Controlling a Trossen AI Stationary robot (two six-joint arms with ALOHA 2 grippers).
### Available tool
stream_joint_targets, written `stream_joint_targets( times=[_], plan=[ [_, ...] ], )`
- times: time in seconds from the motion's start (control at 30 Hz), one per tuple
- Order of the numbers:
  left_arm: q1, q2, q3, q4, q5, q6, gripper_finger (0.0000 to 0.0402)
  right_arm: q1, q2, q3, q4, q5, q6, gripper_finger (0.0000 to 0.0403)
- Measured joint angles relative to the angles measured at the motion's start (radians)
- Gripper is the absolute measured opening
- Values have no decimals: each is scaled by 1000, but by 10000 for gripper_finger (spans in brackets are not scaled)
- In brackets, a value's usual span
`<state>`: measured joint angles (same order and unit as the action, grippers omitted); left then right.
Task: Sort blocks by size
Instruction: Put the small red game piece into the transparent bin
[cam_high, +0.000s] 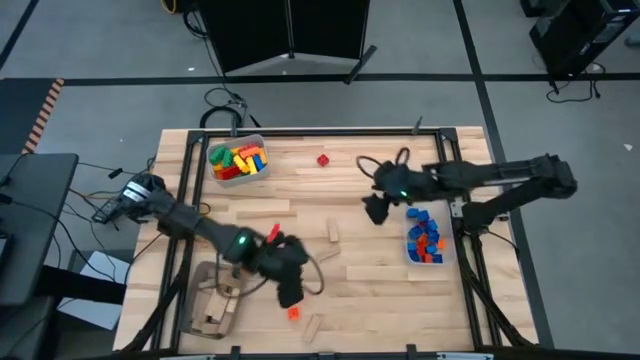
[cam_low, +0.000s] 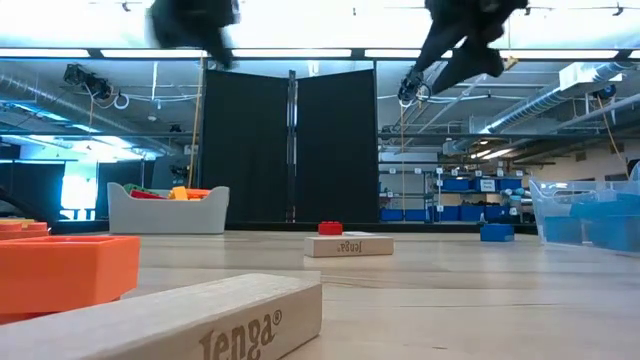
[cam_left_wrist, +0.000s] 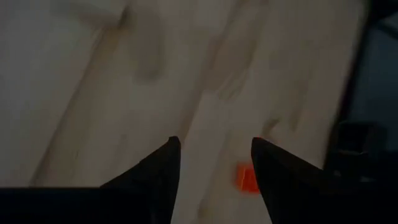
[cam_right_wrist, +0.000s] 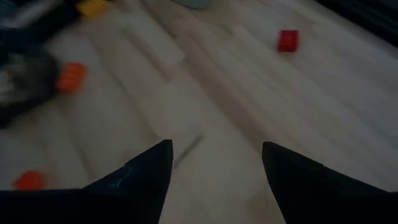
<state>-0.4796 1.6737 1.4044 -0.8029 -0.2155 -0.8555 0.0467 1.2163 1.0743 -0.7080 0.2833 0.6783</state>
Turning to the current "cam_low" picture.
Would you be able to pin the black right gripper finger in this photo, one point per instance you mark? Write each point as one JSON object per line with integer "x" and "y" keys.
{"x": 440, "y": 47}
{"x": 470, "y": 65}

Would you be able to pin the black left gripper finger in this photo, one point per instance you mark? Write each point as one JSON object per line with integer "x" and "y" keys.
{"x": 222, "y": 52}

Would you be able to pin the orange long brick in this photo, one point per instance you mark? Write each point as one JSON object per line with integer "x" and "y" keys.
{"x": 22, "y": 231}
{"x": 198, "y": 192}

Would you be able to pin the green long brick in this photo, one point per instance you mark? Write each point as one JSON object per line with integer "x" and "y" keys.
{"x": 132, "y": 188}

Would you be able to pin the blue long brick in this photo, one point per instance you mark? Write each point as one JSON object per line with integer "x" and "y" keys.
{"x": 496, "y": 233}

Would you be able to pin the blue square brick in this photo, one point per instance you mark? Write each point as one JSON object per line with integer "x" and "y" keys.
{"x": 605, "y": 205}
{"x": 615, "y": 234}
{"x": 562, "y": 230}

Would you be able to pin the amber long brick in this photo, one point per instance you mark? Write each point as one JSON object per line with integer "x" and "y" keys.
{"x": 15, "y": 221}

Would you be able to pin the orange square brick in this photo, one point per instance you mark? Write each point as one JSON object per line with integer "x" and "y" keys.
{"x": 65, "y": 272}

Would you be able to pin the yellow hanging tag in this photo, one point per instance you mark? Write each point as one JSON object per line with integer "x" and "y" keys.
{"x": 511, "y": 63}

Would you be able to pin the black ceiling-hung device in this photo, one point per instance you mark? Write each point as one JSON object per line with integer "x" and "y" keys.
{"x": 410, "y": 92}
{"x": 87, "y": 80}

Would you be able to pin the black folding screen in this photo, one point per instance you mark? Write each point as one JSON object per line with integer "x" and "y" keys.
{"x": 245, "y": 145}

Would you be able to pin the shelf with blue bins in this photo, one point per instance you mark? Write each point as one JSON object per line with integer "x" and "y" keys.
{"x": 475, "y": 185}

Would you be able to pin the clear plastic bin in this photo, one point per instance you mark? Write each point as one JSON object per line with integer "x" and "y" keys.
{"x": 545, "y": 200}

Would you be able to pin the white plastic bin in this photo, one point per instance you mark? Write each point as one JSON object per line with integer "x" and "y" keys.
{"x": 165, "y": 215}

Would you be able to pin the red square brick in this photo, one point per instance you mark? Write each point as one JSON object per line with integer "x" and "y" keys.
{"x": 330, "y": 228}

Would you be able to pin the silver ventilation duct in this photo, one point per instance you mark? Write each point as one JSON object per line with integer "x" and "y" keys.
{"x": 525, "y": 107}

